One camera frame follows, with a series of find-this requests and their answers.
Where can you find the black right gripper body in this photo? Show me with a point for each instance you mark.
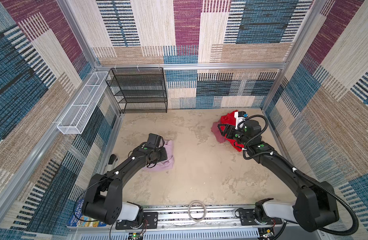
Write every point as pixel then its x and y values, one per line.
pixel 237 134

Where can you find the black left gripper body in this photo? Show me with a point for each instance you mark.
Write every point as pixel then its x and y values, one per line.
pixel 160 154

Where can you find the red cloth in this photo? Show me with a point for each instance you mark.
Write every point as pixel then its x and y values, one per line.
pixel 230 119

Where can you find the light purple cloth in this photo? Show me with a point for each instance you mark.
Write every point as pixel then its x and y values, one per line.
pixel 167 164

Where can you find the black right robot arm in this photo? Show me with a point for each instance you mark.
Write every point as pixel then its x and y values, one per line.
pixel 316 202

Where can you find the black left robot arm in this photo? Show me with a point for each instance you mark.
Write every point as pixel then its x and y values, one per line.
pixel 103 200

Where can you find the dark pink cloth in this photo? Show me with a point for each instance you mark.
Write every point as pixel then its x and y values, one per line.
pixel 216 132

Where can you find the colourful book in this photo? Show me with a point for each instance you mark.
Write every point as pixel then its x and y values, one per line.
pixel 78 220

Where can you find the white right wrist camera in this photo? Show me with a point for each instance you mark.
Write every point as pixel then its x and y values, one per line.
pixel 240 116

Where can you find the black wire mesh shelf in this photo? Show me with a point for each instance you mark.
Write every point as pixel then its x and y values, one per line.
pixel 139 90

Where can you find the white wire mesh basket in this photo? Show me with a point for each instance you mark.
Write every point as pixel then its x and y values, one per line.
pixel 81 110

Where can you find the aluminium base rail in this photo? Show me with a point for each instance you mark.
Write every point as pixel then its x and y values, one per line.
pixel 213 222

